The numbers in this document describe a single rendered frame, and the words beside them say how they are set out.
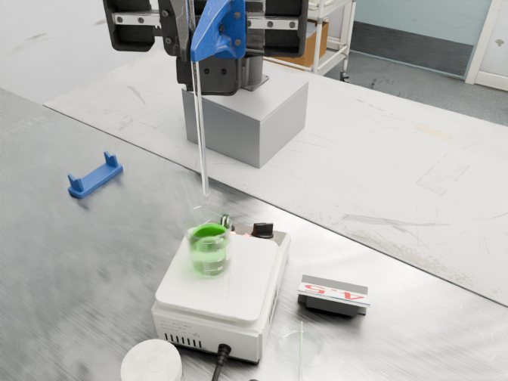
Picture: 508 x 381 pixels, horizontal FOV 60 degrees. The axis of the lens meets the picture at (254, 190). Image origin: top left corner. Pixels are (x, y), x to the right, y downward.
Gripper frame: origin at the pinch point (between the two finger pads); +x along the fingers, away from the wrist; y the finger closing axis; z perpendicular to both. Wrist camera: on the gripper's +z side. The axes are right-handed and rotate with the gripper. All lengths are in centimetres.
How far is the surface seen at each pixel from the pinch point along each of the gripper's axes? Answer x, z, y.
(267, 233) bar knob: -7.1, 29.6, -6.2
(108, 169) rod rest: -25.0, 33.7, 23.4
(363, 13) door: -300, 90, -61
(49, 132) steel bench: -37, 35, 40
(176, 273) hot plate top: 3.7, 26.1, 3.8
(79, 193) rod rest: -18.2, 33.7, 26.0
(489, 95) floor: -241, 122, -142
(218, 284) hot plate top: 4.9, 26.1, -1.3
